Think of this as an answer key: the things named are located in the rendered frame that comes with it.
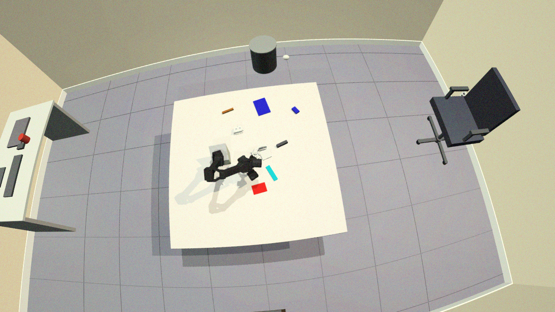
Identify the blue flat rectangular plate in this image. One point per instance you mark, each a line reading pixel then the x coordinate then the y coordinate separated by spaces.
pixel 261 106

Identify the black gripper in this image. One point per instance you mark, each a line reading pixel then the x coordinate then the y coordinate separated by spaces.
pixel 252 174

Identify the cyan flat plate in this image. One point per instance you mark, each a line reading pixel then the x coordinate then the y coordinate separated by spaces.
pixel 271 173

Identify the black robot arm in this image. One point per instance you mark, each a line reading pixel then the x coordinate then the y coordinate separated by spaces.
pixel 244 165

